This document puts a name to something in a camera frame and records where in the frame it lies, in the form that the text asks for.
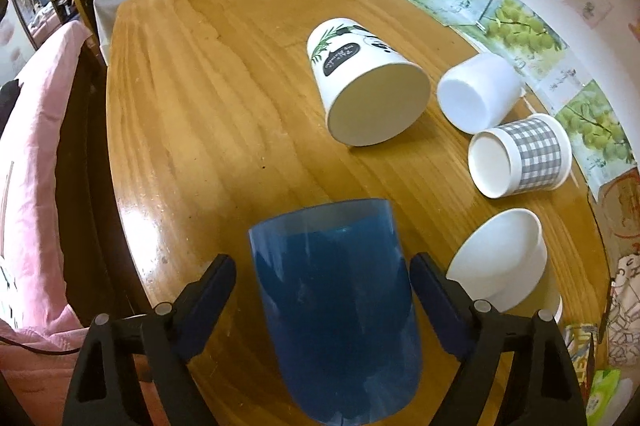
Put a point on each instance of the brown sleeve paper cup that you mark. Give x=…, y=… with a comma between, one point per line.
x=505, y=262

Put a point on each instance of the green tissue pack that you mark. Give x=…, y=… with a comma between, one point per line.
x=609, y=395

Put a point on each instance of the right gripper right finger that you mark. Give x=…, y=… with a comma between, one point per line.
x=542, y=388

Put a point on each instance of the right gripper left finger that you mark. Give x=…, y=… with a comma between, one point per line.
x=105, y=389

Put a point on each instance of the grey checkered paper cup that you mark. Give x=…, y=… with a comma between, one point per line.
x=527, y=155

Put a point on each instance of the letter print fabric bag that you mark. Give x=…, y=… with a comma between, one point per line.
x=623, y=314

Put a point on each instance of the grape print paper strip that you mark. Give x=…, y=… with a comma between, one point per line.
x=552, y=72

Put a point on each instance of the blue plastic cup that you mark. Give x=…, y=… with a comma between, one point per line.
x=339, y=309

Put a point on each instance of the brown cartoon cardboard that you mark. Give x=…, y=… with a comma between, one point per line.
x=618, y=215

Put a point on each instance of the plain white paper cup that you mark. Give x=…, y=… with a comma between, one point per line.
x=479, y=93

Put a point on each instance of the leaf print paper cup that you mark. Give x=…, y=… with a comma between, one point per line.
x=370, y=92

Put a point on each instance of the pink blanket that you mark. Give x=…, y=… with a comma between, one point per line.
x=64, y=255

